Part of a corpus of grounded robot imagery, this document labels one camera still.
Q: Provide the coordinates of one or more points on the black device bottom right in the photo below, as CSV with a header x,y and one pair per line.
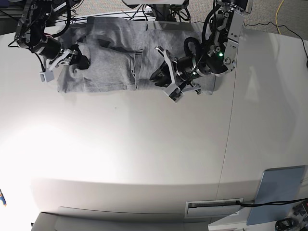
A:
x,y
286,224

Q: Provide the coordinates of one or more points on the blue orange tool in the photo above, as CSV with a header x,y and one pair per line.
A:
x,y
2,199

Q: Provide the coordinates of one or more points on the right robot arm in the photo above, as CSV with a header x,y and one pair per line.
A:
x,y
30,35

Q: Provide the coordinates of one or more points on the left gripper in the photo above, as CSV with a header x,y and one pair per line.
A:
x,y
176,73

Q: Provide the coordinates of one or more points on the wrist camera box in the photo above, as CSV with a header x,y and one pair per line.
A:
x,y
176,95
47,76

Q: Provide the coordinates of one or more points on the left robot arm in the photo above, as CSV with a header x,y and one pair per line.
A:
x,y
214,54

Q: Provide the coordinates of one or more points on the grey T-shirt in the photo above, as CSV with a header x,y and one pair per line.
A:
x,y
121,52

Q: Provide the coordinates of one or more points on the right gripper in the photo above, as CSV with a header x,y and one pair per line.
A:
x,y
72,56

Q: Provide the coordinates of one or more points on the blue-grey board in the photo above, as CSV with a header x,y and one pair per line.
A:
x,y
277,184

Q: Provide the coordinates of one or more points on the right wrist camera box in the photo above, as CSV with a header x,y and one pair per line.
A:
x,y
47,76

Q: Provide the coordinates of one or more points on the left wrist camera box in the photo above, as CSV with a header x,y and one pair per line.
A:
x,y
176,95

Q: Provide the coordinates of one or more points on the white cable tray box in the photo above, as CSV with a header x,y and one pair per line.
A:
x,y
210,209

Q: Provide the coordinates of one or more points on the central black stand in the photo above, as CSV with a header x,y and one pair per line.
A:
x,y
162,12

